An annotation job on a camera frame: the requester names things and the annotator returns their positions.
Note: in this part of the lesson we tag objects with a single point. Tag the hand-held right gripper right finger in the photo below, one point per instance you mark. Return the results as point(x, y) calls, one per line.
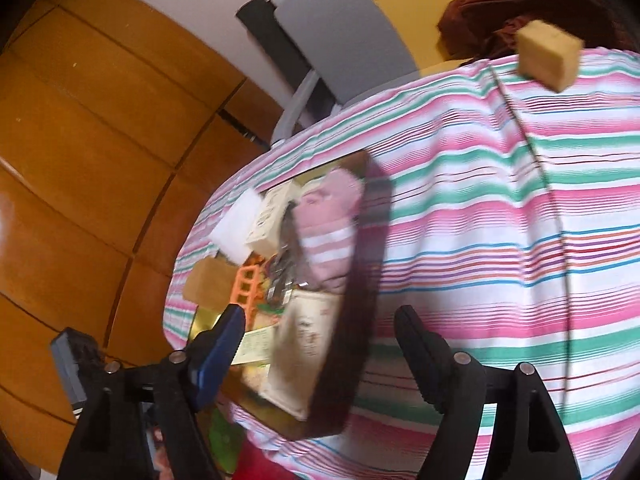
point(420, 355)

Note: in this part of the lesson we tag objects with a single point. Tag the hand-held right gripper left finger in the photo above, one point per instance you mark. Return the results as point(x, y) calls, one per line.
point(220, 360)

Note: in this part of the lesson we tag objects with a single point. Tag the orange plastic lattice rack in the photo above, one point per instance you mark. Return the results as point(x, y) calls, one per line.
point(247, 285)

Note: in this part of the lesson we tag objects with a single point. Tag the tan printed cardboard box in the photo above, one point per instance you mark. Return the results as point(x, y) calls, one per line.
point(300, 350)

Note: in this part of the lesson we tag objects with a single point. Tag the metal tin container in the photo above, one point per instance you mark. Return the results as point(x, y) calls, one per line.
point(350, 310)

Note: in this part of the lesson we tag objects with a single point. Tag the pink striped sock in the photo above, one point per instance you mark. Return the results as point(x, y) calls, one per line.
point(325, 220)

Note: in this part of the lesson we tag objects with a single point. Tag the brown cardboard piece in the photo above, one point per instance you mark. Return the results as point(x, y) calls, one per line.
point(210, 280)

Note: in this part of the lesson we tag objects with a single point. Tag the red cloth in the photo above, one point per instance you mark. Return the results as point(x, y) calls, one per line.
point(257, 465)

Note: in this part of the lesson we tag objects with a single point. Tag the white foam block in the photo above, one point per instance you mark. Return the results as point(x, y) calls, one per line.
point(235, 225)

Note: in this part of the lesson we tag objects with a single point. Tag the cream printed box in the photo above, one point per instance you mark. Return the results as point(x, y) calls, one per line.
point(270, 220)

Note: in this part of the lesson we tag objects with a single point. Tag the yellow sponge block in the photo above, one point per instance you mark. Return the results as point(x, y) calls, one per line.
point(545, 55)

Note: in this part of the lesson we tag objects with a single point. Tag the reddish brown knitted cloth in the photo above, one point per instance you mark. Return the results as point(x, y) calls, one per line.
point(525, 5)

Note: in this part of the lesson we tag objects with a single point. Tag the black chair white frame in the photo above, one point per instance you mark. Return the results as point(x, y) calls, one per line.
point(275, 35)

